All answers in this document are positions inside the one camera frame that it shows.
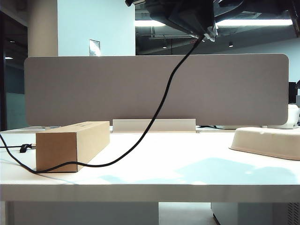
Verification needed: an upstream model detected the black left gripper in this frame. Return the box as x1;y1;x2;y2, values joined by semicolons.
145;0;215;38

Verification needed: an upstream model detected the black charging cable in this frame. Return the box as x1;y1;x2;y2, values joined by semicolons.
0;37;203;174

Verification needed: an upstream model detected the crumpled clear tape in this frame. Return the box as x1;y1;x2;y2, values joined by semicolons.
202;24;219;43

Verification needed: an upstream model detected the long ceiling light strip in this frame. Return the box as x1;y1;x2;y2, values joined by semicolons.
135;19;294;27

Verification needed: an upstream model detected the black computer monitor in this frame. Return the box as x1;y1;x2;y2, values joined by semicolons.
288;81;300;104

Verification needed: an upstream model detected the grey fabric desk divider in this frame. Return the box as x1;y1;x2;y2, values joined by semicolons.
24;53;290;127

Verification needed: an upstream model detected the beige upturned pulp tray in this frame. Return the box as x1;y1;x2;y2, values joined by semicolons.
228;126;300;161

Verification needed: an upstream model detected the beige round pillar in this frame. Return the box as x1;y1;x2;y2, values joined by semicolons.
27;0;59;58

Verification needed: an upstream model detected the long brown cardboard box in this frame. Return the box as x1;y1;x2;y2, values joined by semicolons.
35;120;111;173

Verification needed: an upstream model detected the framed wall notice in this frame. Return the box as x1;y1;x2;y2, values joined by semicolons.
89;38;101;57

